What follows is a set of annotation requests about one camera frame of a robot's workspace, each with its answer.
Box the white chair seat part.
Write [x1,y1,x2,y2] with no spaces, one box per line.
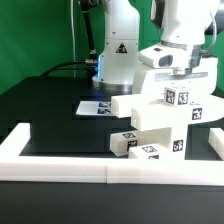
[136,122,188,160]

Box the white chair back part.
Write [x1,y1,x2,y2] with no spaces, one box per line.
[111,94,224,131]

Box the white sheet with tags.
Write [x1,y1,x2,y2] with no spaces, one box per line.
[76,101,112,116]

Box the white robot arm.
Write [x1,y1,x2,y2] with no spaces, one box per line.
[79,0,224,95]

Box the black cable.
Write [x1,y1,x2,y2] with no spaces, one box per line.
[40,0,101,78]

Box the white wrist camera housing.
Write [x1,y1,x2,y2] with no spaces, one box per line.
[138,44,182,68]

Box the white cable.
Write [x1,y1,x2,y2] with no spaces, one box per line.
[69,0,78,78]

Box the white U-shaped obstacle frame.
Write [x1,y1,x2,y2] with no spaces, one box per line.
[0,123,224,186]

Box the white tagged cube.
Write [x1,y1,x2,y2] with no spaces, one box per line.
[164,85,190,106]

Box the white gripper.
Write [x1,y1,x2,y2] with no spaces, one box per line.
[132,56,218,95]

